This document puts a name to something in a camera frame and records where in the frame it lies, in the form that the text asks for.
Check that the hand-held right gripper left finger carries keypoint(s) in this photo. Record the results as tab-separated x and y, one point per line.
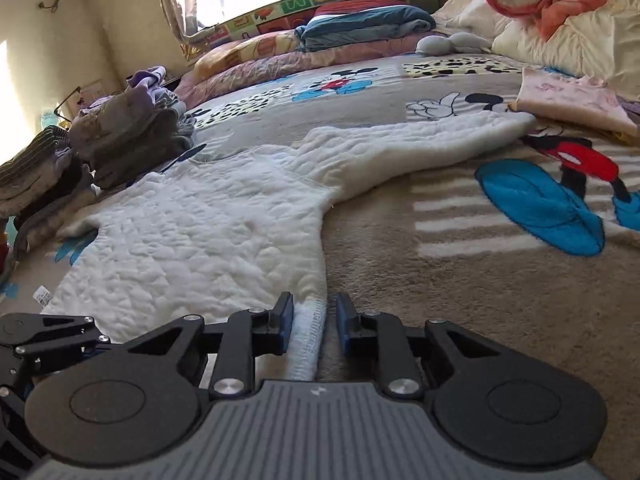
286	321

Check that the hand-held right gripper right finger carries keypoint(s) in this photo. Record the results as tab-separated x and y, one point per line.
344	325

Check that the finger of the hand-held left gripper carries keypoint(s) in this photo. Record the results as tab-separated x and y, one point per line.
10	420
55	332

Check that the white fleece sweater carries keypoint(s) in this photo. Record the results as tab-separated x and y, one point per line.
200	240

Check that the dark grey folded clothes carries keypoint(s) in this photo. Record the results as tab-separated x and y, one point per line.
55	200

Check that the printed cartoon blanket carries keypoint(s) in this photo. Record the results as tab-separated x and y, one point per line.
450	285

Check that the striped grey folded garment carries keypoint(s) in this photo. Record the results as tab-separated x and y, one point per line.
37	160

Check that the purple folded garment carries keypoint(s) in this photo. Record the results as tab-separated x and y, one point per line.
147	85

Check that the yellow printed pillow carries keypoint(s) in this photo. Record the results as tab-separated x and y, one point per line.
240	52

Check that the grey plush toy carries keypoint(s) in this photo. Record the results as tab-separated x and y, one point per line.
450	42

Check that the blue red folded quilt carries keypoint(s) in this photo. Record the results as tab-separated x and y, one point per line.
365	22

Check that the pale pink folded garment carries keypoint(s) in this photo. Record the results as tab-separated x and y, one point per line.
565	97

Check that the cream quilt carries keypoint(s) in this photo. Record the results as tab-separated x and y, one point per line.
590	45

